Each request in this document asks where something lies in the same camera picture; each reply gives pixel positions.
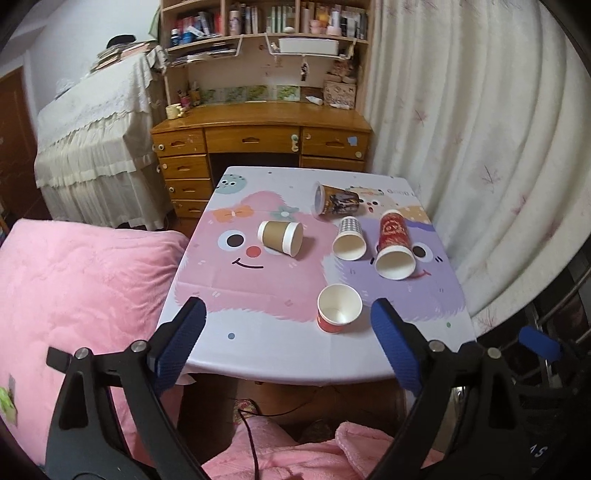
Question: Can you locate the wooden bookshelf hutch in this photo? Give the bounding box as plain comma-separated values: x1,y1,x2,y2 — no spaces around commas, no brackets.
159,0,372,109

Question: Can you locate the pen holder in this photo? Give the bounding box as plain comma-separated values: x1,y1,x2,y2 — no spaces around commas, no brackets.
178,83,202,108

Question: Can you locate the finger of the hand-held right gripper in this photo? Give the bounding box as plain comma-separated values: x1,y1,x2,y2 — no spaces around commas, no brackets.
518,326,578,384

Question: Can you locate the pink quilt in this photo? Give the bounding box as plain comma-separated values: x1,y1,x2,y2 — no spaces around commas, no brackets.
0,218,191,464

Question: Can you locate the checkered paper cup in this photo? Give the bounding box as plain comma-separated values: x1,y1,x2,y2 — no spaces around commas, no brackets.
332,216,367,261

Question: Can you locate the stack of books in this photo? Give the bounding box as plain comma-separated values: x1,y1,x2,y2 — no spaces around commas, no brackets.
90,39,158,73

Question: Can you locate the white patterned curtain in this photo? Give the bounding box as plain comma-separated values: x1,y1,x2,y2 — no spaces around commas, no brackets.
360,0,591,330

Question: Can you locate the cartoon printed tablecloth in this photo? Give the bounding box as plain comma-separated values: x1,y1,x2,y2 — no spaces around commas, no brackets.
157,166,477,386

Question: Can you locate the brown wooden door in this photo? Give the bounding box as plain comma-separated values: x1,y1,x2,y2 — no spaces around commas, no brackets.
0,67,50,221

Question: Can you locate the tall red paper cup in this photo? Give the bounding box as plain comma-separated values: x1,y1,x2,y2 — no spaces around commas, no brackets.
374,209,415,281

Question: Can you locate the patterned storage box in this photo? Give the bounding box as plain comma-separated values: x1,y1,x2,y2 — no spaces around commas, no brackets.
323,80,358,108

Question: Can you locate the black cable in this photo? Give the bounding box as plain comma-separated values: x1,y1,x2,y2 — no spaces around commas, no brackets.
235,385,331,480

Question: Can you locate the wooden desk with drawers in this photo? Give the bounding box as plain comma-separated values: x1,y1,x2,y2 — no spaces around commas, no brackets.
151,102,374,220

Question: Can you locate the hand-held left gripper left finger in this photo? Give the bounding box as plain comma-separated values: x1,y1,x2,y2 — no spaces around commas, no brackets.
45,296,207,480

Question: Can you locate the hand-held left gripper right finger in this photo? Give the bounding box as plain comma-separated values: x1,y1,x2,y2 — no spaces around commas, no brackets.
370,298,533,480

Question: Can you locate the cream lace furniture cover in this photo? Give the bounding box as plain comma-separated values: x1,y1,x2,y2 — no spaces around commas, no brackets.
34,46,169,230

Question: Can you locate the dark printed paper cup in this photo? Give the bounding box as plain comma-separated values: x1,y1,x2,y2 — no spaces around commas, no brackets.
314,182,363,217

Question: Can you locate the white hanging basket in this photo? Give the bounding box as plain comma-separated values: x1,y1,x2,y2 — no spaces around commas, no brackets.
267,37,356,59

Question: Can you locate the dark metal rack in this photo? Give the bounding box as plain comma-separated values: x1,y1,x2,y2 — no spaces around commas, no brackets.
480,258,591,370

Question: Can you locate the row of books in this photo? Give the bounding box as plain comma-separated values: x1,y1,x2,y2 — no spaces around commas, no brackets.
226,2,370,38

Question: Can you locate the pink fleece clothing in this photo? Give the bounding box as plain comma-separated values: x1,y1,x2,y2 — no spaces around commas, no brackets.
203,418,446,480

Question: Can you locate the brown paper cup white rim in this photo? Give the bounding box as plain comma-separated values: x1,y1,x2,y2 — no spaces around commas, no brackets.
257,220,304,257

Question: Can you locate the small red paper cup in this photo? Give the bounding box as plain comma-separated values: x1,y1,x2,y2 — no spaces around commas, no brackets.
317,283,362,334

